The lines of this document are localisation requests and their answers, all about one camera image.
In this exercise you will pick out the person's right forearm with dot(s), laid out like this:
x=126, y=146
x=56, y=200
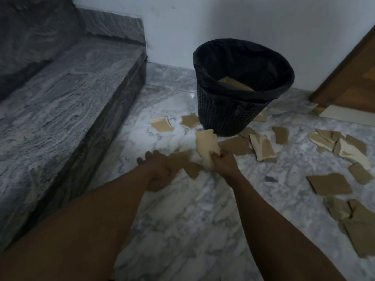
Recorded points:
x=278, y=239

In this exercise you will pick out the person's left hand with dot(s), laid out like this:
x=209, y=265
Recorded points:
x=159, y=166

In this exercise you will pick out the person's left forearm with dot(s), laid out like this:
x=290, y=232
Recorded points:
x=73, y=231

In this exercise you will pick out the person's right hand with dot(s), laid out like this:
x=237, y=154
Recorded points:
x=227, y=165

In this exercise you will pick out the scatter of brown paper pieces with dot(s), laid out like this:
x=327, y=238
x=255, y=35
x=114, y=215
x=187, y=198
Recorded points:
x=329, y=184

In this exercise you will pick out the black bin with liner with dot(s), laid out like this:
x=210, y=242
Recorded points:
x=228, y=119

